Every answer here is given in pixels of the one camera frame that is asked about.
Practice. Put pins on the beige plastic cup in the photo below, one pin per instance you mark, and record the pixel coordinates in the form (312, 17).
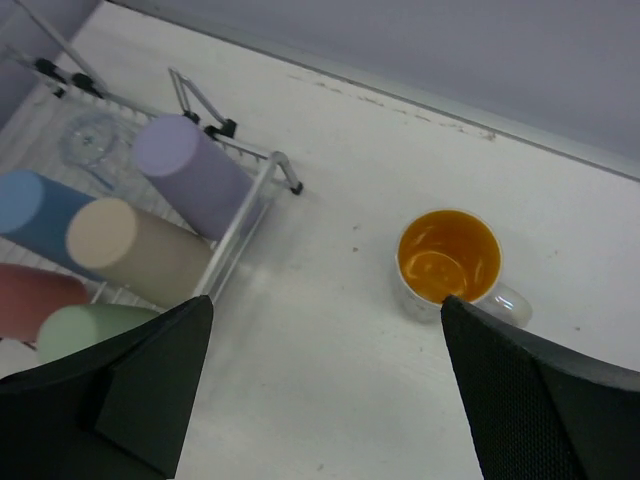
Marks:
(155, 259)

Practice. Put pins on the silver wire dish rack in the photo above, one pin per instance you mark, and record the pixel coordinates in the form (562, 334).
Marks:
(32, 143)

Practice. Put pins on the floral white mug orange inside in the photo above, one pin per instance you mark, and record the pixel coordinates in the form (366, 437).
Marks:
(453, 252)

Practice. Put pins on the purple plastic cup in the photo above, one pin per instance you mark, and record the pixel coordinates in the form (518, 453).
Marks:
(192, 173)

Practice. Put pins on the pink plastic cup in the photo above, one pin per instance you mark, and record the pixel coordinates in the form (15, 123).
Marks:
(30, 295)

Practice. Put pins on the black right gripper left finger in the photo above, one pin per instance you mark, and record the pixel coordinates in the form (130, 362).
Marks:
(119, 409)

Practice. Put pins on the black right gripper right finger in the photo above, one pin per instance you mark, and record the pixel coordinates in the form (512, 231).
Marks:
(536, 409)

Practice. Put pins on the blue plastic cup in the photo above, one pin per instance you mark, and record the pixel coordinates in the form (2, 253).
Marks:
(36, 213)

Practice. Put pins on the clear glass cup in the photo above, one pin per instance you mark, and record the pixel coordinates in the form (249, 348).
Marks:
(87, 144)

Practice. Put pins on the green plastic cup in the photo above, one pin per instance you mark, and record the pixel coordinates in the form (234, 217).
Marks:
(77, 327)

